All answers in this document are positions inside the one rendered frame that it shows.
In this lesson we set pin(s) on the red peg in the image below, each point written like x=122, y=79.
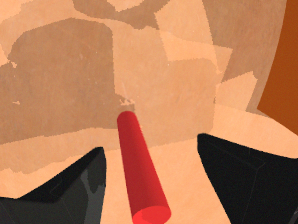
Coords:
x=146, y=197

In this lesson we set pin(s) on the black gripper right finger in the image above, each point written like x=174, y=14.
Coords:
x=254, y=187

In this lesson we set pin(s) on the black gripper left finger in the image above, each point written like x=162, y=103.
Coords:
x=75, y=196

